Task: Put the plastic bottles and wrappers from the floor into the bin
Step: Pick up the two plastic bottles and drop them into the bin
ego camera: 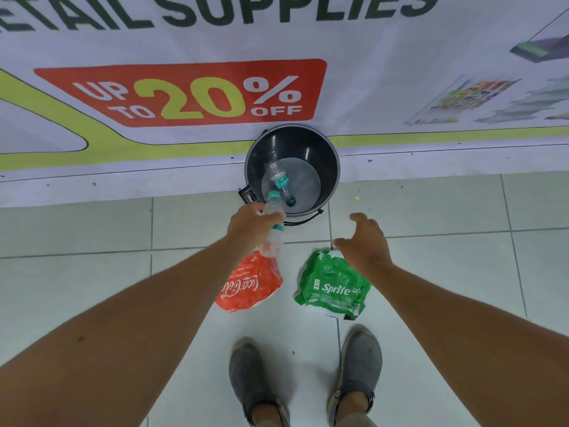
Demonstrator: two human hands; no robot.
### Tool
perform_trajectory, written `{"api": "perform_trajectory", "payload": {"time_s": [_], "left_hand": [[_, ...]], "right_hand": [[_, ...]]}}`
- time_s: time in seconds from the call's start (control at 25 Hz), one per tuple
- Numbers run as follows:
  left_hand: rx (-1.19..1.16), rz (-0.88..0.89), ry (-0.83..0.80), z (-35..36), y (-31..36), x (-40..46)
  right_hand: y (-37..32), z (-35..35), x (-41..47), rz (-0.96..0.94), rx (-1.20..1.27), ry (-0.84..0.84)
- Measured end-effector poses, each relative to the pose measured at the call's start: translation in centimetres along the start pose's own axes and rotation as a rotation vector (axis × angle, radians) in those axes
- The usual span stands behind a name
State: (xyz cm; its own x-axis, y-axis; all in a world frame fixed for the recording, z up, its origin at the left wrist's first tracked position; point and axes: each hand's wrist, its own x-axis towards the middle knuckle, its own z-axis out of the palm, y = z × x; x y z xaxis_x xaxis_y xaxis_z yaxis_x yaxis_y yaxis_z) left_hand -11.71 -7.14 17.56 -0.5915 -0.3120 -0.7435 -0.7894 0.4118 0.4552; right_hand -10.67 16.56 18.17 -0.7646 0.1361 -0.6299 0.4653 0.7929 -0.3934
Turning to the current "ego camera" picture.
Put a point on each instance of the person's right thumb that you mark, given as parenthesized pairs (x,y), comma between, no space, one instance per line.
(343,243)

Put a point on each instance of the person's right forearm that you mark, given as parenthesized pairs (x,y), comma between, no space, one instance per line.
(471,346)

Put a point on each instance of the person's left fingers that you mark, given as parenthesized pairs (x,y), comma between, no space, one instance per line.
(262,213)

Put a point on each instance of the white printed banner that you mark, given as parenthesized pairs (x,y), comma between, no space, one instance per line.
(284,84)

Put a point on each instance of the person's grey shoe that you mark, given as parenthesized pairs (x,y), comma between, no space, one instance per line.
(358,373)
(251,377)

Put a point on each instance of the person's left forearm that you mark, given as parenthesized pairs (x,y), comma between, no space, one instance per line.
(115,333)

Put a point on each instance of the person's left grey shoe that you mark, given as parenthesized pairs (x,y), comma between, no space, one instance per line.
(251,377)

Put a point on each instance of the black plastic bucket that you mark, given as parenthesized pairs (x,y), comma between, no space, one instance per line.
(293,164)

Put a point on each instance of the person's left hand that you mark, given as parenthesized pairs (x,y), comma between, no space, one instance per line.
(249,226)

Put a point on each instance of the red plastic wrapper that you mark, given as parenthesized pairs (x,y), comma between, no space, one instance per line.
(250,284)

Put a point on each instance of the person's right grey shoe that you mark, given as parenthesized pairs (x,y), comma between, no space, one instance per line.
(358,373)

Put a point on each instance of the green plastic wrapper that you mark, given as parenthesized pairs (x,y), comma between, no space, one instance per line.
(332,286)

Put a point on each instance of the clear plastic bottle green label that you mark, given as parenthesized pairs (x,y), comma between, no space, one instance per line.
(282,182)
(273,229)

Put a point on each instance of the person's right hand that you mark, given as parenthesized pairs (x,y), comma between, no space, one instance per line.
(366,246)

